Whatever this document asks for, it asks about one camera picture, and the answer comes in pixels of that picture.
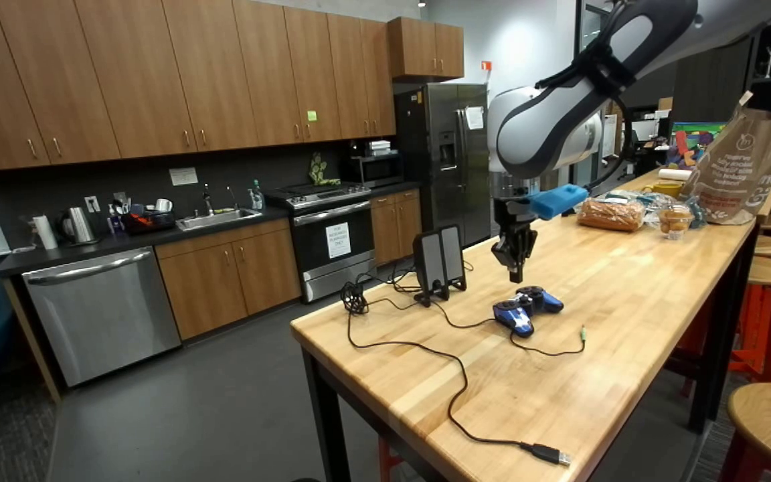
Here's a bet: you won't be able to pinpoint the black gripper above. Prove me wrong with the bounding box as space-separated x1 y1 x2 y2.
487 195 539 286

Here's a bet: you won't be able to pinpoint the blue black gamepad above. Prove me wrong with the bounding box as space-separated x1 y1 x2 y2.
490 283 566 339

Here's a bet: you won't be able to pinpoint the black desktop speaker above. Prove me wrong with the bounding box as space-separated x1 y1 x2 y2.
412 229 448 310
436 223 469 294

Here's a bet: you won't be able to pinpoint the bagged bread loaf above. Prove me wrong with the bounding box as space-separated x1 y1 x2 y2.
574 193 647 236

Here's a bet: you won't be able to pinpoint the stainless steel refrigerator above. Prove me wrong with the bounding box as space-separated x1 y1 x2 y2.
391 80 495 250

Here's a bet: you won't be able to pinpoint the narrow wooden base cabinet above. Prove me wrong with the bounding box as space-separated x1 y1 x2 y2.
365 185 424 271

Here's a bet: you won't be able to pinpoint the small bagged buns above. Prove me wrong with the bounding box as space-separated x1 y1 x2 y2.
655 199 696 242

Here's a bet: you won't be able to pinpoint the yellow package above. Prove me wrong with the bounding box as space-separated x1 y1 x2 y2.
645 176 692 200

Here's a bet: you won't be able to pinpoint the black microwave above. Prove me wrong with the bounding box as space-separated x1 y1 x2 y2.
339 150 406 189

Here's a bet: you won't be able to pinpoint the white paper on oven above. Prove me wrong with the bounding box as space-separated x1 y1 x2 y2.
324 219 353 263

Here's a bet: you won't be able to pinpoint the stainless steel oven range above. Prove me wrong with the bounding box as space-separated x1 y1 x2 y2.
274 183 380 304

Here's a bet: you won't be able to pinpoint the green plant decoration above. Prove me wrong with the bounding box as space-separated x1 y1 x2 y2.
305 150 343 189

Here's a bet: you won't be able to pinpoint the colourful box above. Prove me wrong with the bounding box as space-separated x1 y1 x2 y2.
668 117 728 171

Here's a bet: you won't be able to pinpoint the large clear brown bag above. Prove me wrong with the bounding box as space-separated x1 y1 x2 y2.
688 92 771 228

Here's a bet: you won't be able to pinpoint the soap bottle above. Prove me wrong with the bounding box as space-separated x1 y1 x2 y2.
245 176 266 215

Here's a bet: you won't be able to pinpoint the wide wooden base cabinet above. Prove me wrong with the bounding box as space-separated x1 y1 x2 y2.
153 216 301 342

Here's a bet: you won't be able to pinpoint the steel kitchen sink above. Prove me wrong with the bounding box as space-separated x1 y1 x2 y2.
174 205 264 236

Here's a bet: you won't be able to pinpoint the chrome sink faucet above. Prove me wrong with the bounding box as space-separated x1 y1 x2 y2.
201 183 237 216

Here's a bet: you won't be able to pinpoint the dish rack with utensils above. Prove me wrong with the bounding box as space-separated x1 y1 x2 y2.
104 189 175 238

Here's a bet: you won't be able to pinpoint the black kitchen countertop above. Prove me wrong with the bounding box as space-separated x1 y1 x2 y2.
0 180 423 279

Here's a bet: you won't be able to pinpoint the stainless steel dishwasher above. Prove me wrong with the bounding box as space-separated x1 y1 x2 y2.
19 243 185 391

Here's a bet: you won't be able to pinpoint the white paper towel roll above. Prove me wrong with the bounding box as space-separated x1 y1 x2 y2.
29 211 60 254

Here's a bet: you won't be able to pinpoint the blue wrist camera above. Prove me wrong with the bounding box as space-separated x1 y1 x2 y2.
525 183 592 223

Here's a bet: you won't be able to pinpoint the black speaker cable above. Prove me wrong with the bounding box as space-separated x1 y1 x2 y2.
387 264 495 334

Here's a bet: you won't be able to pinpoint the thin black gamepad cable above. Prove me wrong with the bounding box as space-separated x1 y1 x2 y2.
505 325 589 361

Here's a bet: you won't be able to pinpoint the long black USB cable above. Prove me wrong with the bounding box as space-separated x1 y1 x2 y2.
343 292 574 468

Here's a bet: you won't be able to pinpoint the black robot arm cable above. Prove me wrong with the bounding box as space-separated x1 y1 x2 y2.
581 88 633 193

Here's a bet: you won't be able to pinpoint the small black cable adapter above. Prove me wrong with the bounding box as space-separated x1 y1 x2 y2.
339 282 372 317

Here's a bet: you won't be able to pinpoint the small wooden wall cabinet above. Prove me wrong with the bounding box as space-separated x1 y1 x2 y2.
386 13 465 82

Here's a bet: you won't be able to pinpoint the white wall outlet plate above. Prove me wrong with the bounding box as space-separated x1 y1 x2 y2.
166 163 201 189

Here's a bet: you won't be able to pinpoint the long wooden wall cabinets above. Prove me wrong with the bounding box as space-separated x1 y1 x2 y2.
0 0 398 175

